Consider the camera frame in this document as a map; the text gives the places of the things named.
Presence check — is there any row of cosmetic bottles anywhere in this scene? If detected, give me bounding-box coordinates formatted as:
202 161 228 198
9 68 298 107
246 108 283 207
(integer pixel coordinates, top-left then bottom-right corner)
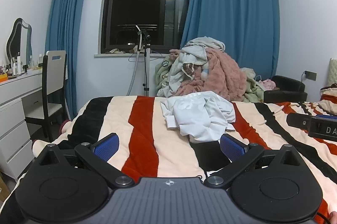
0 53 44 80

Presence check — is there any blue curtain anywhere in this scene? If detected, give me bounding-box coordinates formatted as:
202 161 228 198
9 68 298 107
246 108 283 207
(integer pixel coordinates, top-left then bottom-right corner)
180 0 280 89
44 0 96 121

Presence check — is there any cream padded headboard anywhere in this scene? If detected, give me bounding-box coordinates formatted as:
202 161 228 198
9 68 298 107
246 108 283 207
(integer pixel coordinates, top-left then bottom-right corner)
329 57 337 88

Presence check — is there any grey hoodie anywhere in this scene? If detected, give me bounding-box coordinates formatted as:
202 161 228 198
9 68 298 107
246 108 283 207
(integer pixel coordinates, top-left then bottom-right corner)
160 36 226 98

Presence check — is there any striped blanket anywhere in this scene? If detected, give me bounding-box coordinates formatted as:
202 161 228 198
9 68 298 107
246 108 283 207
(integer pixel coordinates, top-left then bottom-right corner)
0 95 337 224

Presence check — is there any black armchair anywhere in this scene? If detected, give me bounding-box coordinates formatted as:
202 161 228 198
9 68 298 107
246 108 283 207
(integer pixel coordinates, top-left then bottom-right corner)
263 75 308 104

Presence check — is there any green printed blanket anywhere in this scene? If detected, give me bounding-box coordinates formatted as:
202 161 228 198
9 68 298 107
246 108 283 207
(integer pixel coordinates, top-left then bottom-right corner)
154 56 175 94

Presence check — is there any white vanity desk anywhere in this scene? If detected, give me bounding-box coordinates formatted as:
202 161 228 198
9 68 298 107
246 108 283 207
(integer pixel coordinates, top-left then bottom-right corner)
0 71 44 180

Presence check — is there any pale green blanket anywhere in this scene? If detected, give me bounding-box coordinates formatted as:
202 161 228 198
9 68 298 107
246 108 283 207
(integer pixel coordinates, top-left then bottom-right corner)
239 67 267 103

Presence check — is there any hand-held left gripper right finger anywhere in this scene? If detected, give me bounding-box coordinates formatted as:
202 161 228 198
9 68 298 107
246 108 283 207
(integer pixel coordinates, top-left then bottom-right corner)
204 134 306 189

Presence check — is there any pink fluffy blanket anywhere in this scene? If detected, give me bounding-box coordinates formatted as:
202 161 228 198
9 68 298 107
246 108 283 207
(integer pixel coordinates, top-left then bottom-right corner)
169 48 248 103

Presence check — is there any garment steamer stand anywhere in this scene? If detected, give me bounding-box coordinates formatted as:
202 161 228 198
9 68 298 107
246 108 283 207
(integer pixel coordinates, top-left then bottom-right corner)
126 25 155 97

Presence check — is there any cardboard box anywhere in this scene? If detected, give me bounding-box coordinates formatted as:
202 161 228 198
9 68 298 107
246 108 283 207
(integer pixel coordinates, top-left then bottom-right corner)
0 171 10 201

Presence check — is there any small pink garment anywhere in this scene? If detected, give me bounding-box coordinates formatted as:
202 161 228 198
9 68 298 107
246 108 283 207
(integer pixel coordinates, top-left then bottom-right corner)
259 78 277 90

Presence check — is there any dark window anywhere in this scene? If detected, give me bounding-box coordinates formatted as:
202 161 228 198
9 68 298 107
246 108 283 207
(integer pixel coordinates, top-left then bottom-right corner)
101 0 191 54

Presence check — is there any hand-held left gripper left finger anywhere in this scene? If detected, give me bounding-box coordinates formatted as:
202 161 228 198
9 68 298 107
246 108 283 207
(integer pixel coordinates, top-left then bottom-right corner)
34 133 135 189

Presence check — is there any white garment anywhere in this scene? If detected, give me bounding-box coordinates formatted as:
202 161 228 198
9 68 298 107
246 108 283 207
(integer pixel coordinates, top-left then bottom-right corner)
160 91 236 142

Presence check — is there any black and white chair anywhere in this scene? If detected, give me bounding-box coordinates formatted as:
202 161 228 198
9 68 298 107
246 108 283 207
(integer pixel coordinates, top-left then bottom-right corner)
25 50 70 143

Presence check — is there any wavy vanity mirror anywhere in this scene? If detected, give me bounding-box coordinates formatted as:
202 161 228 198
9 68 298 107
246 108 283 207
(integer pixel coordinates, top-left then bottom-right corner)
6 18 33 63

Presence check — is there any black wall socket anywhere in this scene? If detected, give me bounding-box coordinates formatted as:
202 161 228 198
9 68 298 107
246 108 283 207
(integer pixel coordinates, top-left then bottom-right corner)
304 70 317 82

